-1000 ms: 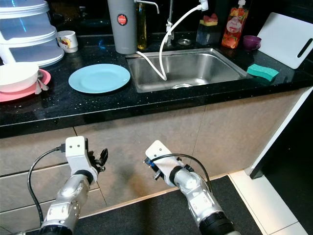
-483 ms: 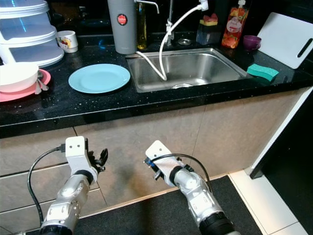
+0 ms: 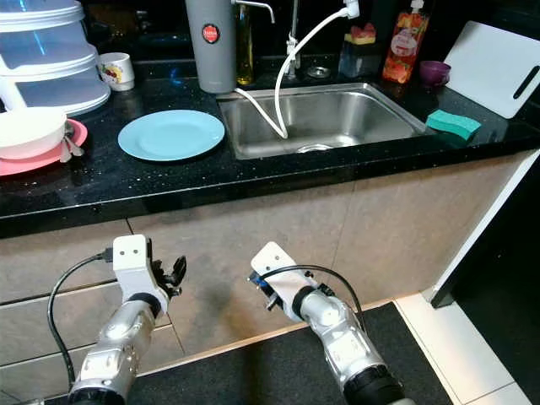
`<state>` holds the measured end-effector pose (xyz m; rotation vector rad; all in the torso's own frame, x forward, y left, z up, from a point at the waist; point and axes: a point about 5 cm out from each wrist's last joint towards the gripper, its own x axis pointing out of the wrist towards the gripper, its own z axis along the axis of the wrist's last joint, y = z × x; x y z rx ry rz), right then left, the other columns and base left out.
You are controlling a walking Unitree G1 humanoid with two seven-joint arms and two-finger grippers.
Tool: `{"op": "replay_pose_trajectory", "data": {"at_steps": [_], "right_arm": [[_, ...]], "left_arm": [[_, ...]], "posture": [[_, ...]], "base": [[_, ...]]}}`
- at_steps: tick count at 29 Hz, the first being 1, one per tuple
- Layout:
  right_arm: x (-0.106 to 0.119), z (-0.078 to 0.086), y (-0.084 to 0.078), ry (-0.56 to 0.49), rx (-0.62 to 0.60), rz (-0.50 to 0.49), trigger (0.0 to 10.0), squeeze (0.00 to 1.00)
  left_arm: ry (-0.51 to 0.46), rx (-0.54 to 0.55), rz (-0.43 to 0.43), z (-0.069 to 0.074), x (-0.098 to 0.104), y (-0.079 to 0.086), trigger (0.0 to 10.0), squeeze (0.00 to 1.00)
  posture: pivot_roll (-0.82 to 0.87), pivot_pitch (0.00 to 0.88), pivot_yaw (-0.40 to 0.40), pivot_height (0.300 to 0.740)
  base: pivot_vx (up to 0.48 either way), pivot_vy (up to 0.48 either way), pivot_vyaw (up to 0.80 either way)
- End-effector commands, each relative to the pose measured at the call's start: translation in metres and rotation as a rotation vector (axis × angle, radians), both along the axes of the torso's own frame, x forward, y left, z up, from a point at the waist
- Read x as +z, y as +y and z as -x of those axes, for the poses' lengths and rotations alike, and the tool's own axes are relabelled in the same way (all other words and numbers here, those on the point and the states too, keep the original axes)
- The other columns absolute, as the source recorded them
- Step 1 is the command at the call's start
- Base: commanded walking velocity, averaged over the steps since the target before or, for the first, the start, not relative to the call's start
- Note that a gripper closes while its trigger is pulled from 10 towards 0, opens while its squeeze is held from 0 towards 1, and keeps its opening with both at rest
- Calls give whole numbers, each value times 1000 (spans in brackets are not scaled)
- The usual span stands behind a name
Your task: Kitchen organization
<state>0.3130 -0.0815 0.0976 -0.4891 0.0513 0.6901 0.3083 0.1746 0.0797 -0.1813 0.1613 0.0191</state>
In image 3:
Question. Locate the silver metal spoon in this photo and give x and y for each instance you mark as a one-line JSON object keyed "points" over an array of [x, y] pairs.
{"points": [[80, 148], [67, 154]]}

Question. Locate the black floor mat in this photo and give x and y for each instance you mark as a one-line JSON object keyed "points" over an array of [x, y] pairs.
{"points": [[219, 380]]}

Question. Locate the beige cabinet drawer front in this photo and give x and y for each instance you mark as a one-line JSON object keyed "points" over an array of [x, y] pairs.
{"points": [[51, 266], [17, 333]]}

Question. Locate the light blue plate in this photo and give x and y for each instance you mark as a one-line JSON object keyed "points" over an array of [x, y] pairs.
{"points": [[171, 135]]}

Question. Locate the metal sink drain strainer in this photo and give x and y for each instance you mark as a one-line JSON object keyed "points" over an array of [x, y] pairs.
{"points": [[315, 148]]}

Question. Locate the pink plate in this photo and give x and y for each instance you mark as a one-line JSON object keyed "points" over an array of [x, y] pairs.
{"points": [[21, 169]]}

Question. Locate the stainless steel sink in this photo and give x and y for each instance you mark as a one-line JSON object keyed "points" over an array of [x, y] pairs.
{"points": [[346, 114]]}

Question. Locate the grey water filter canister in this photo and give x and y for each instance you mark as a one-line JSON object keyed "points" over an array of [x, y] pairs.
{"points": [[210, 69]]}

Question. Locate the white printed mug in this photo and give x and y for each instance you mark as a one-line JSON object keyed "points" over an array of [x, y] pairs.
{"points": [[116, 72]]}

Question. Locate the yellow oil bottle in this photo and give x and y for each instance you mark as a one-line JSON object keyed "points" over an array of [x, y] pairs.
{"points": [[245, 52]]}

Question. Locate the white cabinet end panel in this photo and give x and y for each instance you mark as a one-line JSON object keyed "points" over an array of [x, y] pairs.
{"points": [[483, 234]]}

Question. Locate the chrome tap hole cover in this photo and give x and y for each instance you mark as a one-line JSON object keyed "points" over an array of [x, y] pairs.
{"points": [[319, 71]]}

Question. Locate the white tiered food container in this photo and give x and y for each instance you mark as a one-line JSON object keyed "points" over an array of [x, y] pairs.
{"points": [[51, 55]]}

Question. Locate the clear sponge holder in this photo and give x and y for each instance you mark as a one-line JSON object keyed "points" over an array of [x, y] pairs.
{"points": [[359, 61]]}

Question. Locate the chrome sink faucet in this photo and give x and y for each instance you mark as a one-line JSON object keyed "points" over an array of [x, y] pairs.
{"points": [[292, 44]]}

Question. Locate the green sponge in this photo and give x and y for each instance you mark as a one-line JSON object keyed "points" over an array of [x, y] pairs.
{"points": [[454, 124]]}

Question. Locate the chrome filter spout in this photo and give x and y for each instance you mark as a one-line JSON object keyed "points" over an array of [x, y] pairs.
{"points": [[257, 5]]}

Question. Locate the red and yellow sponge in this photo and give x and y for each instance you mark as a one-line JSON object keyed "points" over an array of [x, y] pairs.
{"points": [[362, 34]]}

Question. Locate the purple cup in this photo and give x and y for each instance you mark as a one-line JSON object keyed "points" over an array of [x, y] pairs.
{"points": [[434, 72]]}

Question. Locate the peach dish soap bottle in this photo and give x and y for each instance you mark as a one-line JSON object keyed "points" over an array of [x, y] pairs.
{"points": [[405, 46]]}

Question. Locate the white cutting board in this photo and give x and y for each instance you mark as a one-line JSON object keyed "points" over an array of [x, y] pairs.
{"points": [[494, 66]]}

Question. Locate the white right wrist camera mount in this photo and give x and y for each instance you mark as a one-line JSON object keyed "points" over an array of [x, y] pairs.
{"points": [[272, 260]]}

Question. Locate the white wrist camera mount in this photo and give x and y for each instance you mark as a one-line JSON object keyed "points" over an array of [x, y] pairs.
{"points": [[272, 260], [133, 256]]}

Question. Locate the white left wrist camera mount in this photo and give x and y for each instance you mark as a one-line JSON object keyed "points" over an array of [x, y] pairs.
{"points": [[133, 256]]}

